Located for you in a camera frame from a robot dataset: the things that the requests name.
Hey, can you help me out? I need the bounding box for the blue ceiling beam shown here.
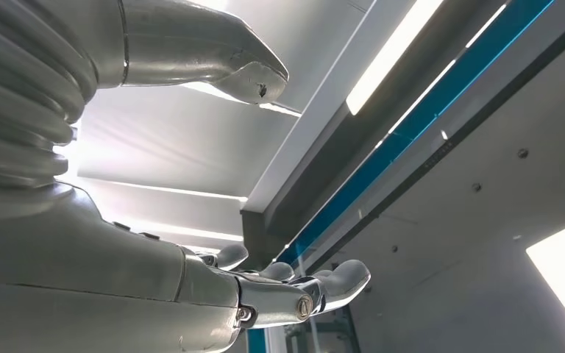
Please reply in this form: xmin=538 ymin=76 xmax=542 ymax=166
xmin=246 ymin=0 xmax=556 ymax=353

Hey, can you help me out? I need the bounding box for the long ceiling light strip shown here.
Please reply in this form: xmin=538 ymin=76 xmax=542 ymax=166
xmin=344 ymin=0 xmax=445 ymax=117

